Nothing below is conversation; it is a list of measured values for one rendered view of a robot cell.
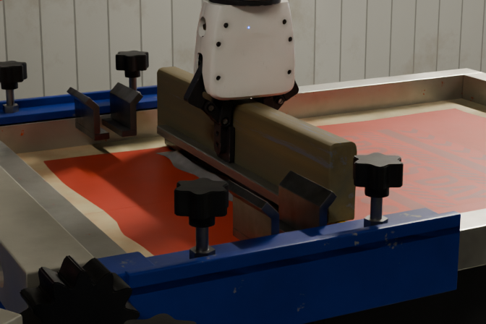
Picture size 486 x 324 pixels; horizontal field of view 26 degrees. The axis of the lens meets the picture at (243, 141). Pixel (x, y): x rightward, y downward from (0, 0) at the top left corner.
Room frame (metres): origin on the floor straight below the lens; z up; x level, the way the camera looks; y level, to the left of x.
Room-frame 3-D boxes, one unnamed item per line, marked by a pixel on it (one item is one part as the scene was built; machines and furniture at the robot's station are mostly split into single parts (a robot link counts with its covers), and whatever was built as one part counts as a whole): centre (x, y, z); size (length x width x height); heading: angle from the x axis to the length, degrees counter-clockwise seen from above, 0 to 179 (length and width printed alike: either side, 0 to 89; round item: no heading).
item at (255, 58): (1.09, 0.00, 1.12); 0.10 x 0.08 x 0.11; 117
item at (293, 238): (0.80, -0.04, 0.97); 0.30 x 0.05 x 0.07; 117
